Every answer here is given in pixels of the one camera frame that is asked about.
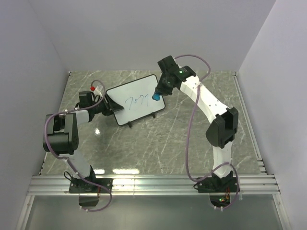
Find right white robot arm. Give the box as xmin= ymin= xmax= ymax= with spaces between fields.
xmin=153 ymin=66 xmax=238 ymax=192

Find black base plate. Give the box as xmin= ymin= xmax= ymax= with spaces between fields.
xmin=193 ymin=177 xmax=237 ymax=193
xmin=69 ymin=178 xmax=113 ymax=194

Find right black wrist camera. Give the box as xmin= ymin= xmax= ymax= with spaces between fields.
xmin=157 ymin=56 xmax=180 ymax=74

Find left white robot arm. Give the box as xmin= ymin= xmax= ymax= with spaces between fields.
xmin=43 ymin=91 xmax=124 ymax=193

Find blue whiteboard eraser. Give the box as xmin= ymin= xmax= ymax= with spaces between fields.
xmin=152 ymin=93 xmax=161 ymax=101

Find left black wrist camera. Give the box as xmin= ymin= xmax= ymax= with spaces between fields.
xmin=79 ymin=91 xmax=94 ymax=109

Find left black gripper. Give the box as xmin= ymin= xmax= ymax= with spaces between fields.
xmin=90 ymin=94 xmax=123 ymax=116

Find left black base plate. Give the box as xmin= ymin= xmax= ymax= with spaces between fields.
xmin=69 ymin=178 xmax=113 ymax=194

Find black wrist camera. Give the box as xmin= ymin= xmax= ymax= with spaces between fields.
xmin=157 ymin=56 xmax=180 ymax=74
xmin=79 ymin=91 xmax=94 ymax=109

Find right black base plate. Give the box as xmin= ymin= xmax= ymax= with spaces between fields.
xmin=193 ymin=177 xmax=237 ymax=193

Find aluminium rail frame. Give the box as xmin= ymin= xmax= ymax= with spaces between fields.
xmin=17 ymin=71 xmax=291 ymax=230

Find small white whiteboard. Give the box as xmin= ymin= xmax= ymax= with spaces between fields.
xmin=106 ymin=74 xmax=165 ymax=126

